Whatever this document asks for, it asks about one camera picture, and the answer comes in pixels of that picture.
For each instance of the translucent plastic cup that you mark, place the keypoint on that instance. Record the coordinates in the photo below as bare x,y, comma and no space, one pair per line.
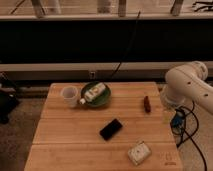
70,95

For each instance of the brown marker pen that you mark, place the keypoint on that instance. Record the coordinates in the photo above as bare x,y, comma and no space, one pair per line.
147,105

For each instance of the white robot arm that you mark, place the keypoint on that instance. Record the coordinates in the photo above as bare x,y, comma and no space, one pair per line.
187,81

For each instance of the black eraser block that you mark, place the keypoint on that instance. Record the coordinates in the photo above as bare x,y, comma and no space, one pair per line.
110,129

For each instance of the black object at left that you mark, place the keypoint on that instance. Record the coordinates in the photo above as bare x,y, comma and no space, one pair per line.
8,102

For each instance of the white plastic bottle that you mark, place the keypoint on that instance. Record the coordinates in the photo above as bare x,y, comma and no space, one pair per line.
93,93

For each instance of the wall power outlet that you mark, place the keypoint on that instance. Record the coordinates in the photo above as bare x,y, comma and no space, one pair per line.
92,74

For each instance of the green bowl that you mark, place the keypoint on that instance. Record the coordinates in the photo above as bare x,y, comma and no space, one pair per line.
101,99

